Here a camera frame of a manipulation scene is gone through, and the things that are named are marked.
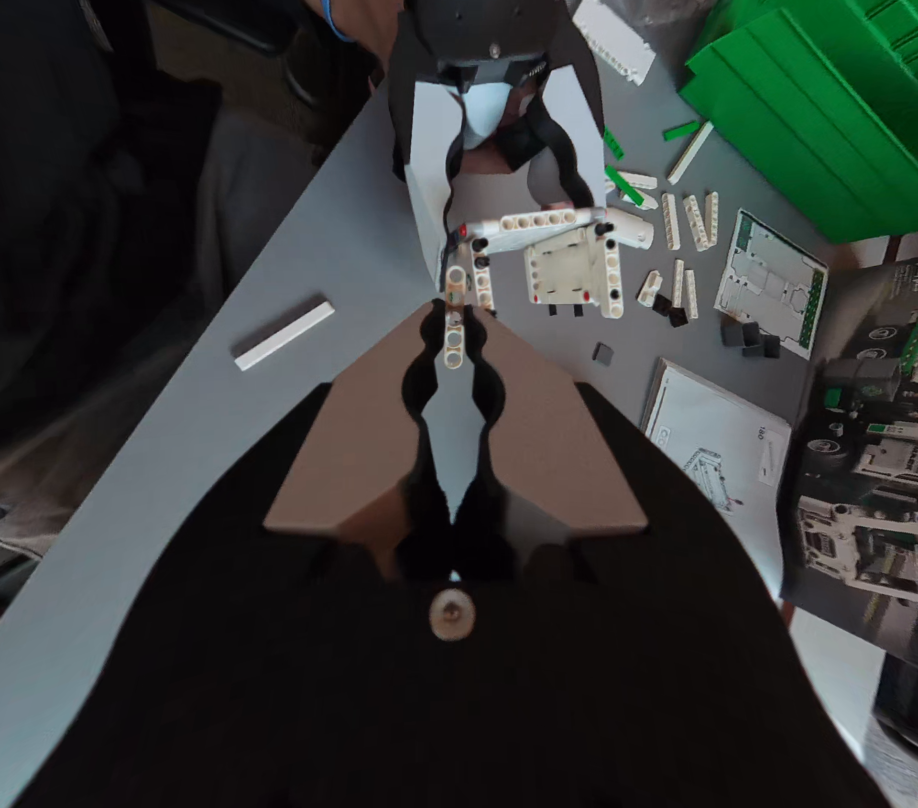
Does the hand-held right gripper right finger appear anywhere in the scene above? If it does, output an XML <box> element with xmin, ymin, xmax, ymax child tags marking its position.
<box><xmin>468</xmin><ymin>306</ymin><xmax>650</xmax><ymax>568</ymax></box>

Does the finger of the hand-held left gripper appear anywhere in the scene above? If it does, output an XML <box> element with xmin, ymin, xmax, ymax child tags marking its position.
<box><xmin>527</xmin><ymin>68</ymin><xmax>611</xmax><ymax>210</ymax></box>
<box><xmin>405</xmin><ymin>80</ymin><xmax>470</xmax><ymax>293</ymax></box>

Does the white curved lego panel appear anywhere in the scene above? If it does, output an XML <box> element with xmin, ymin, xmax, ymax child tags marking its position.
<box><xmin>608</xmin><ymin>206</ymin><xmax>656</xmax><ymax>250</ymax></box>

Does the long flat white strip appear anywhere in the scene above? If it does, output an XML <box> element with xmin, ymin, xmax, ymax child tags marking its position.
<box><xmin>233</xmin><ymin>299</ymin><xmax>336</xmax><ymax>371</ymax></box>

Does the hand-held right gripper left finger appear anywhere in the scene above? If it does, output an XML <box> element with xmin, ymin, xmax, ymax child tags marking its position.
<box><xmin>262</xmin><ymin>299</ymin><xmax>442</xmax><ymax>579</ymax></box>

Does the lego instruction booklet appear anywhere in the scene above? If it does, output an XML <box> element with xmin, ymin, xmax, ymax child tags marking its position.
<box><xmin>640</xmin><ymin>358</ymin><xmax>795</xmax><ymax>531</ymax></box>

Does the lego sticker sheet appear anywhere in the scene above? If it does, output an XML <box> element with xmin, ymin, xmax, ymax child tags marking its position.
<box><xmin>713</xmin><ymin>209</ymin><xmax>829</xmax><ymax>360</ymax></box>

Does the person's left hand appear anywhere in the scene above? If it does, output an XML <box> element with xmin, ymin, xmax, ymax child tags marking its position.
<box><xmin>336</xmin><ymin>0</ymin><xmax>410</xmax><ymax>92</ymax></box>

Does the thin white lego strip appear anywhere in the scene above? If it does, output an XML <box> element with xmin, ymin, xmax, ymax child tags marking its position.
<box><xmin>667</xmin><ymin>121</ymin><xmax>715</xmax><ymax>186</ymax></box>

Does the scatter of white lego pieces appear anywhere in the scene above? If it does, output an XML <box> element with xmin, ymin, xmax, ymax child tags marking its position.
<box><xmin>615</xmin><ymin>171</ymin><xmax>720</xmax><ymax>321</ymax></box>

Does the person's black sweatshirt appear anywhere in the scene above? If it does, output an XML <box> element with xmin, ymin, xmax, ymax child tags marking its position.
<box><xmin>0</xmin><ymin>0</ymin><xmax>374</xmax><ymax>450</ymax></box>

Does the white lego panel assembly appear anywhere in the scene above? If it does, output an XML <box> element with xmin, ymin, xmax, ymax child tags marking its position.
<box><xmin>439</xmin><ymin>204</ymin><xmax>626</xmax><ymax>323</ymax></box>

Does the dark lego set box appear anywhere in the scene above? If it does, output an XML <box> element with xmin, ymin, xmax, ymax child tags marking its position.
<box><xmin>778</xmin><ymin>259</ymin><xmax>918</xmax><ymax>622</ymax></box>

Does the white lego beam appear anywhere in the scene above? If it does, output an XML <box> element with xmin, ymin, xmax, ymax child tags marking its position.
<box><xmin>441</xmin><ymin>264</ymin><xmax>470</xmax><ymax>370</ymax></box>

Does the black office chair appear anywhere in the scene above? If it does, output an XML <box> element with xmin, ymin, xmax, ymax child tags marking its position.
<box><xmin>140</xmin><ymin>0</ymin><xmax>324</xmax><ymax>109</ymax></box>

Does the wide white lego plate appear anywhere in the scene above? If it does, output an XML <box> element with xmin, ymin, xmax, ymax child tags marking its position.
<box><xmin>572</xmin><ymin>0</ymin><xmax>658</xmax><ymax>87</ymax></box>

